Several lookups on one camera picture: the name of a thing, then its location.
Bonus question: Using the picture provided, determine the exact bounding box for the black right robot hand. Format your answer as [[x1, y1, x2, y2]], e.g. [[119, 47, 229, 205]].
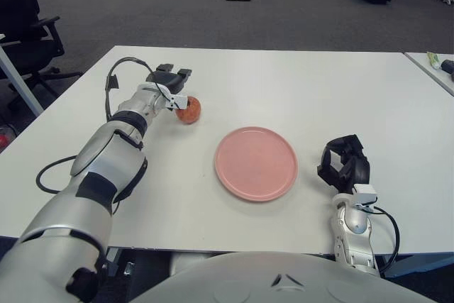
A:
[[316, 134, 372, 196]]

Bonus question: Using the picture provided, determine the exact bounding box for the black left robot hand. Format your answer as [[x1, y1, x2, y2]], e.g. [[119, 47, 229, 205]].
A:
[[145, 63, 194, 97]]

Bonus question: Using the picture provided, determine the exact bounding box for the red apple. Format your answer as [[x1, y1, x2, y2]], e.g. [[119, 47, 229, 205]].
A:
[[175, 96, 202, 125]]

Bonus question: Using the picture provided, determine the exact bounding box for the pink round plate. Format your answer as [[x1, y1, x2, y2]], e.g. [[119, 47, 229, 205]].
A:
[[214, 126, 299, 204]]

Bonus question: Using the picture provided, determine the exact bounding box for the green tube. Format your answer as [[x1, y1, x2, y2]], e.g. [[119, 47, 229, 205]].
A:
[[427, 51, 442, 70]]

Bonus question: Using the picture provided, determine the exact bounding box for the grey desk leg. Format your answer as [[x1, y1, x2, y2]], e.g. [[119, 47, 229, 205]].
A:
[[0, 33, 44, 116]]

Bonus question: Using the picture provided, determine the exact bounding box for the black office chair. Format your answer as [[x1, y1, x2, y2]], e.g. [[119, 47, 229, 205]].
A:
[[0, 0, 84, 112]]

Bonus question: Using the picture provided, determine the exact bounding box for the grey robot torso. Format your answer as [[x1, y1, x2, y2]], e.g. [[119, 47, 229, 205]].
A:
[[129, 251, 428, 303]]

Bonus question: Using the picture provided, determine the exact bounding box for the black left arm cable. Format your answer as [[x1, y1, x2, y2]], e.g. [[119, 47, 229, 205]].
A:
[[37, 57, 171, 194]]

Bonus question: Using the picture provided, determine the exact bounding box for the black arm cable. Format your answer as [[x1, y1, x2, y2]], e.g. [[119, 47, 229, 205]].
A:
[[37, 57, 171, 194], [372, 205, 401, 270]]

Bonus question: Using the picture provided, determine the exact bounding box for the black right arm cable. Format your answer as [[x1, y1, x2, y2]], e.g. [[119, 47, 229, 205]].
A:
[[372, 205, 401, 270]]

